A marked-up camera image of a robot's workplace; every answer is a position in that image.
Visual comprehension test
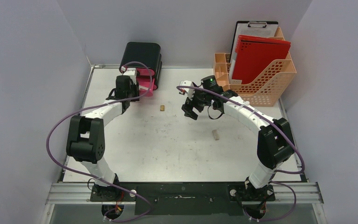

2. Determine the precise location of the black pink drawer unit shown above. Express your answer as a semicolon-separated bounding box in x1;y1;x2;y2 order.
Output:
120;42;162;97

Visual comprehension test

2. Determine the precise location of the orange plastic file organizer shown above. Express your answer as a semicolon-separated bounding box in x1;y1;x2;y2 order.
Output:
213;27;297;106

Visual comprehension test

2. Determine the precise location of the thick red binder folder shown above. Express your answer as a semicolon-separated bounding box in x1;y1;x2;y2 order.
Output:
229;35;291;84

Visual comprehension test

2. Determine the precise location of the black clipboard with paper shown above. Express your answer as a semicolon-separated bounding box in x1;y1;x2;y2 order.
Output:
229;21;279;62

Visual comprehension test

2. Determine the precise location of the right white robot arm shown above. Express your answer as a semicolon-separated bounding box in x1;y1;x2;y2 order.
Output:
177;76;294;201

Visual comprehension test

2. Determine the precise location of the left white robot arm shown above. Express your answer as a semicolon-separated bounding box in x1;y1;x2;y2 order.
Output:
66;75;139;201

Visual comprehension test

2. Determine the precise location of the small beige eraser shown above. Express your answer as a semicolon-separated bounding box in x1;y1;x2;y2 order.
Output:
212;130;220;140

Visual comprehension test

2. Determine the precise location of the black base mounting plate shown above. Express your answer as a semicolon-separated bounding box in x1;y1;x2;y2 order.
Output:
90;182;275;216

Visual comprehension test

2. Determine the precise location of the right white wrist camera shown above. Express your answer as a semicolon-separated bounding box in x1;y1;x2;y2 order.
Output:
178;80;196;100

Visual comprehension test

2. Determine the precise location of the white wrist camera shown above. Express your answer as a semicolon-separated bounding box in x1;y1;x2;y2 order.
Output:
123;68;138;83
178;80;196;100

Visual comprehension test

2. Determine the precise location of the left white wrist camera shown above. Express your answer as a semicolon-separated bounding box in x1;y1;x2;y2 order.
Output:
123;68;138;83

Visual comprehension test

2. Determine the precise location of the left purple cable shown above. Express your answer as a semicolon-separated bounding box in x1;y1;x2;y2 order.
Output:
45;61;153;224

